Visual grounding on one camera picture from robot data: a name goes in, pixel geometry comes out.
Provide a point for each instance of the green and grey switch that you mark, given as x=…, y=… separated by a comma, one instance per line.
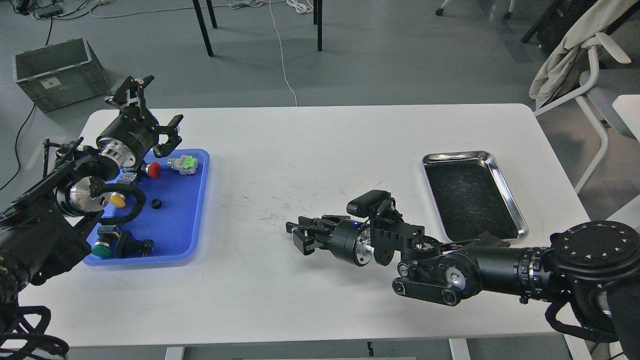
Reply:
x=186, y=165

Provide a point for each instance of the red push button switch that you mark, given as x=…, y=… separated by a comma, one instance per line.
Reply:
x=135, y=173

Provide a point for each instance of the yellow push button switch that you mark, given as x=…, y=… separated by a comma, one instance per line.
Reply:
x=118, y=200

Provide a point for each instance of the beige cloth on chair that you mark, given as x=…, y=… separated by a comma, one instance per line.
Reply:
x=555, y=69

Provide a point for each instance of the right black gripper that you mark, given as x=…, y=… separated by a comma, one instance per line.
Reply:
x=347, y=239

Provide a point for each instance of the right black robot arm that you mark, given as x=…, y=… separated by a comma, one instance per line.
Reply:
x=589, y=274

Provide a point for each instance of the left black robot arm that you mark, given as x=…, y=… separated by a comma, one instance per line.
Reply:
x=77, y=210

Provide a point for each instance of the steel tray with black mat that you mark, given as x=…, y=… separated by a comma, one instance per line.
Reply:
x=471, y=196

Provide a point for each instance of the white office chair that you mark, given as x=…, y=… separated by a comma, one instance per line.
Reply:
x=598, y=89

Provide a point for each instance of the small black gear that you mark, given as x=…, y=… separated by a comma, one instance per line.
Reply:
x=156, y=203

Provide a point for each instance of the green push button switch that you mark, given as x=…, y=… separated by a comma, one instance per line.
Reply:
x=107, y=241

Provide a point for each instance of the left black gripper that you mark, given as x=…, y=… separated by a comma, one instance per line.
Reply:
x=135, y=131

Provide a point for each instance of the grey plastic crate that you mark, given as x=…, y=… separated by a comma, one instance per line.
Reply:
x=60, y=74

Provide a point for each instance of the blue plastic tray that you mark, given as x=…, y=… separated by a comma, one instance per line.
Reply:
x=175, y=226

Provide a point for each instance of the black table leg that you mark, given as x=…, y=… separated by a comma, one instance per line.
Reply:
x=318, y=22
x=202, y=27

